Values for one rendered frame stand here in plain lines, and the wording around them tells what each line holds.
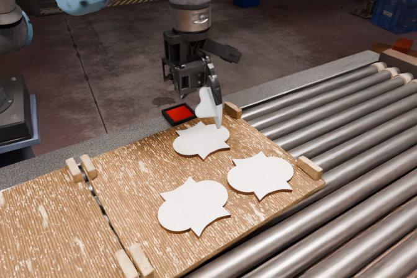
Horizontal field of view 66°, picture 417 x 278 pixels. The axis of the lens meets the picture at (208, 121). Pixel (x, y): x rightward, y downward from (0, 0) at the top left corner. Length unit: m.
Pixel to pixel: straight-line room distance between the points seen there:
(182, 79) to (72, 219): 0.33
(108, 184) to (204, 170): 0.20
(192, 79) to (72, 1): 0.25
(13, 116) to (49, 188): 0.33
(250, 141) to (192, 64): 0.26
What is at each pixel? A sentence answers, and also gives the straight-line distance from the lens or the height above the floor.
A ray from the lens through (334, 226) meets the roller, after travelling 0.68.
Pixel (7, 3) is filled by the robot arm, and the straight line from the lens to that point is 1.01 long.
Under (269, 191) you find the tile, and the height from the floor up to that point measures 0.95.
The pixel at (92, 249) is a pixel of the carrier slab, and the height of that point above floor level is 0.94.
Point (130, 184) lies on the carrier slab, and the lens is 0.70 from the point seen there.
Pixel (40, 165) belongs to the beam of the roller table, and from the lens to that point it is 0.85.
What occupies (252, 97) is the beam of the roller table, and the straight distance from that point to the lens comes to 1.01.
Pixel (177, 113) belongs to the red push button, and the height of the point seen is 0.93.
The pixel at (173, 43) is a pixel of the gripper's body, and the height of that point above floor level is 1.21.
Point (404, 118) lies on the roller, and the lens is 1.04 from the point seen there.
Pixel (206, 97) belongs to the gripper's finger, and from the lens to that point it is 0.65.
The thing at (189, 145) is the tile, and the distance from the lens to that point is 0.76.
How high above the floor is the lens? 1.43
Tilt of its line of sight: 35 degrees down
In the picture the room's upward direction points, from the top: straight up
